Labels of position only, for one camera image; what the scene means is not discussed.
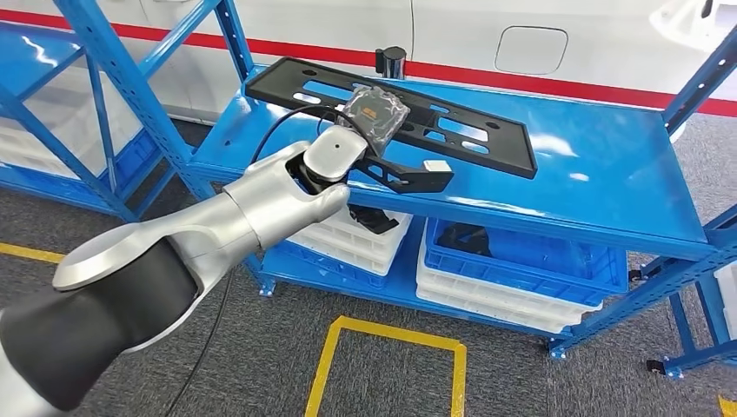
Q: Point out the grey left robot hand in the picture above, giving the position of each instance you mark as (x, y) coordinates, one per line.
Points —
(374, 118)

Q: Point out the long black plastic part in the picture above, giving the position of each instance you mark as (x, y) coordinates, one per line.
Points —
(495, 149)

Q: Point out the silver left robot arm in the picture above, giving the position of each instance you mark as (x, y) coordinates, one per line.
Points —
(270, 201)

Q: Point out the small black plastic part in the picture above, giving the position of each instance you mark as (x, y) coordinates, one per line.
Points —
(469, 239)
(374, 221)

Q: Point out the white plastic crate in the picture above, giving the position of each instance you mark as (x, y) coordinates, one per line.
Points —
(339, 230)
(728, 305)
(489, 292)
(345, 262)
(489, 311)
(57, 115)

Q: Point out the blue plastic crate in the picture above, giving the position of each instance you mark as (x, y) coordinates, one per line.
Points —
(518, 282)

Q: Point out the black chrome stanchion post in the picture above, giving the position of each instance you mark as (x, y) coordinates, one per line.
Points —
(394, 60)

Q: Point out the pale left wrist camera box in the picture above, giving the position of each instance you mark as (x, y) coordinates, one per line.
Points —
(437, 166)

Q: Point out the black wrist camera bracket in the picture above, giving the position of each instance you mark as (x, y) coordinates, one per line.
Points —
(426, 183)

